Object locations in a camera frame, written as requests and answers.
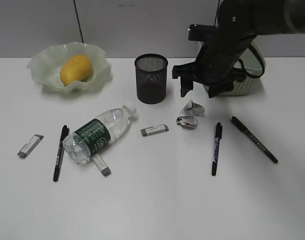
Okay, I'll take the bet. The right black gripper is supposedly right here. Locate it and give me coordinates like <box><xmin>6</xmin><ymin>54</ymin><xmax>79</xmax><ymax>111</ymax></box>
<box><xmin>172</xmin><ymin>37</ymin><xmax>245</xmax><ymax>99</ymax></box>

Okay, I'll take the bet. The waste paper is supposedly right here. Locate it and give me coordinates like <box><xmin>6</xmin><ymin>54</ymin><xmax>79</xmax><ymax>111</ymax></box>
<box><xmin>176</xmin><ymin>99</ymin><xmax>205</xmax><ymax>129</ymax></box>

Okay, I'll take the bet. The black marker pen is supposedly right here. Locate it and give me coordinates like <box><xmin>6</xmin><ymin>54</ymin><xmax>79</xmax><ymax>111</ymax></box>
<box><xmin>211</xmin><ymin>122</ymin><xmax>223</xmax><ymax>177</ymax></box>
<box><xmin>231</xmin><ymin>116</ymin><xmax>279</xmax><ymax>164</ymax></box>
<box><xmin>53</xmin><ymin>125</ymin><xmax>70</xmax><ymax>182</ymax></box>

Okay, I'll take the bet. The clear plastic water bottle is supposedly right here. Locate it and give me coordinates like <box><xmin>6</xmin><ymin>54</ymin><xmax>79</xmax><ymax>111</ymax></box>
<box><xmin>63</xmin><ymin>103</ymin><xmax>137</xmax><ymax>164</ymax></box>

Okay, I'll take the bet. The yellow mango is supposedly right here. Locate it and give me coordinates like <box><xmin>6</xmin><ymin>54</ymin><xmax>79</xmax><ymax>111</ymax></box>
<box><xmin>60</xmin><ymin>54</ymin><xmax>92</xmax><ymax>86</ymax></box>

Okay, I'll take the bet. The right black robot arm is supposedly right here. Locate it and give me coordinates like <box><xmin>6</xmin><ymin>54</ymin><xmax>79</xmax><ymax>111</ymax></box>
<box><xmin>172</xmin><ymin>0</ymin><xmax>305</xmax><ymax>98</ymax></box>

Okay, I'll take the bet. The black mesh pen holder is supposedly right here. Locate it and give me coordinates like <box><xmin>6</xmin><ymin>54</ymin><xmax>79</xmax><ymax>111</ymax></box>
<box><xmin>134</xmin><ymin>53</ymin><xmax>168</xmax><ymax>105</ymax></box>

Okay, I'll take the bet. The green plastic basket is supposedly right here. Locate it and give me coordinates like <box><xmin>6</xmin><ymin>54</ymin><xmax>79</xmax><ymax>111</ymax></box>
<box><xmin>219</xmin><ymin>41</ymin><xmax>266</xmax><ymax>97</ymax></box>

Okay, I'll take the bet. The centre grey white eraser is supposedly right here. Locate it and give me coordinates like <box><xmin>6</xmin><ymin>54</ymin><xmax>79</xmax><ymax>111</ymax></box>
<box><xmin>140</xmin><ymin>124</ymin><xmax>169</xmax><ymax>137</ymax></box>

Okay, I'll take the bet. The grey white eraser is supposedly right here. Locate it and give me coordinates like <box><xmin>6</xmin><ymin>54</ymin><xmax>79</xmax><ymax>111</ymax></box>
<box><xmin>17</xmin><ymin>134</ymin><xmax>44</xmax><ymax>158</ymax></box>
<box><xmin>140</xmin><ymin>124</ymin><xmax>169</xmax><ymax>137</ymax></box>
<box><xmin>91</xmin><ymin>153</ymin><xmax>111</xmax><ymax>177</ymax></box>

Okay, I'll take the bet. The lower grey white eraser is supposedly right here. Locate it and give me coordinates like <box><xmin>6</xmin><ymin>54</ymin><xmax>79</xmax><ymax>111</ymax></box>
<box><xmin>91</xmin><ymin>153</ymin><xmax>111</xmax><ymax>177</ymax></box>

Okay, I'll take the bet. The green wavy glass plate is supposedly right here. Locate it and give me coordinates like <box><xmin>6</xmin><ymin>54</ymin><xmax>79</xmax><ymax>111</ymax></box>
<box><xmin>27</xmin><ymin>42</ymin><xmax>111</xmax><ymax>95</ymax></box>

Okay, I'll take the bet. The left grey white eraser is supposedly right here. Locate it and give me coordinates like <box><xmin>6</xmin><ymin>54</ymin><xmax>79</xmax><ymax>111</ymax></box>
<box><xmin>17</xmin><ymin>134</ymin><xmax>44</xmax><ymax>158</ymax></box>

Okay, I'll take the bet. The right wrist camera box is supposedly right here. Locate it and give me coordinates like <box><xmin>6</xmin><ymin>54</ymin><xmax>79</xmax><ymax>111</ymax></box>
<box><xmin>187</xmin><ymin>24</ymin><xmax>218</xmax><ymax>42</ymax></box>

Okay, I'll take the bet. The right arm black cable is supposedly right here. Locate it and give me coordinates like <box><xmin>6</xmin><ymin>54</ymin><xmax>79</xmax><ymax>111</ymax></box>
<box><xmin>233</xmin><ymin>46</ymin><xmax>266</xmax><ymax>78</ymax></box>

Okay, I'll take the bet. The right black wall cable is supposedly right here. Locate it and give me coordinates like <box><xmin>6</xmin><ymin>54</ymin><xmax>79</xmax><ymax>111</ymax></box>
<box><xmin>213</xmin><ymin>0</ymin><xmax>221</xmax><ymax>26</ymax></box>

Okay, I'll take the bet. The black wall cable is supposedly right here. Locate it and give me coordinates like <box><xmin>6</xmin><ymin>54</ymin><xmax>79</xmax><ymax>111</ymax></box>
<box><xmin>73</xmin><ymin>0</ymin><xmax>85</xmax><ymax>43</ymax></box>
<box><xmin>213</xmin><ymin>0</ymin><xmax>221</xmax><ymax>26</ymax></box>

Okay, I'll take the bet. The left black wall cable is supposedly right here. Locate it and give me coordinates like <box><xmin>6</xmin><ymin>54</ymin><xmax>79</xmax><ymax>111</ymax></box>
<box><xmin>73</xmin><ymin>0</ymin><xmax>85</xmax><ymax>43</ymax></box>

